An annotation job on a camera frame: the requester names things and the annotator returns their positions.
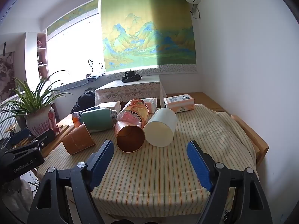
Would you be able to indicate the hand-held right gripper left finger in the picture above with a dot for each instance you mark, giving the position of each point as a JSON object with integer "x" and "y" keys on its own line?
{"x": 102, "y": 162}

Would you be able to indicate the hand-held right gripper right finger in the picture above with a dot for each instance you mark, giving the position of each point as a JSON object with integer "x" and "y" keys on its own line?
{"x": 198, "y": 164}

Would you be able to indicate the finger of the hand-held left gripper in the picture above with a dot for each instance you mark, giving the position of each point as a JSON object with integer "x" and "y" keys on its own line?
{"x": 22, "y": 135}
{"x": 45, "y": 140}

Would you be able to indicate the brown paper cup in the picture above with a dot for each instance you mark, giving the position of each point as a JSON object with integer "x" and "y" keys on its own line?
{"x": 78, "y": 140}

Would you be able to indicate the white cup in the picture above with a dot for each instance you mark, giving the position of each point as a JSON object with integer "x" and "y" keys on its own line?
{"x": 161, "y": 127}

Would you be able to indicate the orange printed paper cup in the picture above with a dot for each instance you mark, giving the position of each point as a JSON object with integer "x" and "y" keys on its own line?
{"x": 132, "y": 116}

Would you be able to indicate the potted spider plant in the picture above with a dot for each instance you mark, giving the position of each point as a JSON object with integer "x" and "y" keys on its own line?
{"x": 37, "y": 119}

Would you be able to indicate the white round pot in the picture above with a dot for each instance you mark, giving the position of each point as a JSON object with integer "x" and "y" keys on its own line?
{"x": 18, "y": 196}

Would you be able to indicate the green thermos bottle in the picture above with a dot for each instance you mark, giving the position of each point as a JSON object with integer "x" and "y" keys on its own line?
{"x": 98, "y": 120}

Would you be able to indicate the striped table cloth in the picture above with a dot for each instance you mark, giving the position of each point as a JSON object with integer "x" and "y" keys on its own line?
{"x": 151, "y": 175}

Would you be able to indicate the black bag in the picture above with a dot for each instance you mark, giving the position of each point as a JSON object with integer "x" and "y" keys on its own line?
{"x": 85, "y": 100}

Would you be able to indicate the white box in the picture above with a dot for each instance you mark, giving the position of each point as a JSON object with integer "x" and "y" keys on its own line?
{"x": 109, "y": 105}

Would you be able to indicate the wooden table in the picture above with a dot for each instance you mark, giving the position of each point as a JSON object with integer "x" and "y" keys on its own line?
{"x": 257, "y": 142}

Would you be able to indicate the white and orange tissue pack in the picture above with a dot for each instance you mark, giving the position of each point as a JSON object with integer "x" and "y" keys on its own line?
{"x": 151, "y": 103}

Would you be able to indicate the lace covered side table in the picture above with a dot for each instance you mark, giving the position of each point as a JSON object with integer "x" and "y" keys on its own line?
{"x": 128, "y": 89}

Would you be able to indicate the white and pink shelf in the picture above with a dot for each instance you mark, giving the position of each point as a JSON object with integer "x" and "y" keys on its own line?
{"x": 31, "y": 56}

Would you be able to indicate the grey cloth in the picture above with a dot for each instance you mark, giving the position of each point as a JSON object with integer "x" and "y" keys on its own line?
{"x": 95, "y": 76}

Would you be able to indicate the black teapot set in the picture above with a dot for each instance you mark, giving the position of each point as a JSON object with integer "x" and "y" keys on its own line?
{"x": 130, "y": 76}

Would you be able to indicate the narrow landscape roller blind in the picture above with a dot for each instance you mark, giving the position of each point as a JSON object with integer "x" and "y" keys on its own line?
{"x": 70, "y": 16}

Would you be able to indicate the landscape painting roller blind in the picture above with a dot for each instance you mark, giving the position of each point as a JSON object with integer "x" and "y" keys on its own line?
{"x": 144, "y": 32}

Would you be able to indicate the ink painting wall poster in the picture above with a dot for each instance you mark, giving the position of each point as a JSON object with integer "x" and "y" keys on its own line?
{"x": 5, "y": 74}

